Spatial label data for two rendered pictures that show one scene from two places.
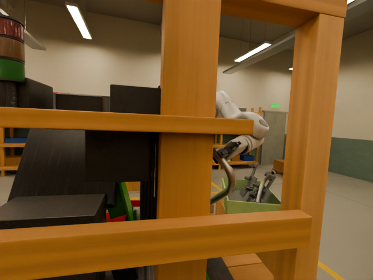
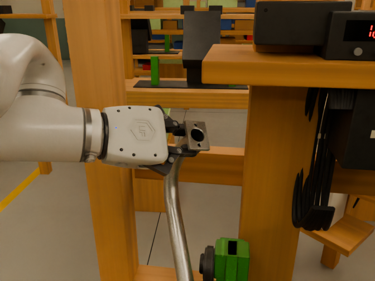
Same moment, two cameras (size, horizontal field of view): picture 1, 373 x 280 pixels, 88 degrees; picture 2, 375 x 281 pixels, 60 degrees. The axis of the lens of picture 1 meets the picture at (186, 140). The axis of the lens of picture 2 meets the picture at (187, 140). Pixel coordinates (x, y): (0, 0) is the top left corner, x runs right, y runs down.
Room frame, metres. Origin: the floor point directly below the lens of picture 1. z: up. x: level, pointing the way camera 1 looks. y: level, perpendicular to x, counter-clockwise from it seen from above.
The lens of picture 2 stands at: (1.25, 0.06, 1.62)
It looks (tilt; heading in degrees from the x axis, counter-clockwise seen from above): 23 degrees down; 201
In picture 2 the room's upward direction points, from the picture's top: straight up
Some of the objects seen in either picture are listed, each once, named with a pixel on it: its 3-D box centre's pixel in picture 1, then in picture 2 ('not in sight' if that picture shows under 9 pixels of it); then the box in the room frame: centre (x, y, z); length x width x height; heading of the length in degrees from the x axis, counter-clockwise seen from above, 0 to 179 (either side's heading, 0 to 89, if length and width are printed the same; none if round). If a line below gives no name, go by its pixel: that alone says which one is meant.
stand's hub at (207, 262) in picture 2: not in sight; (206, 263); (0.74, -0.09, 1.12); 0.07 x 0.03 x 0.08; 13
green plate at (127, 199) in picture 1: (119, 198); not in sight; (0.84, 0.30, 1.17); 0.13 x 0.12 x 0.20; 103
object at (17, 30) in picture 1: (9, 30); not in sight; (0.45, 0.40, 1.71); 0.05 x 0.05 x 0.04
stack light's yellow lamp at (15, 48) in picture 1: (10, 51); not in sight; (0.45, 0.40, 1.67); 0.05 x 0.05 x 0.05
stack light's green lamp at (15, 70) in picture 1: (10, 71); not in sight; (0.45, 0.40, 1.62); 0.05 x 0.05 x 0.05
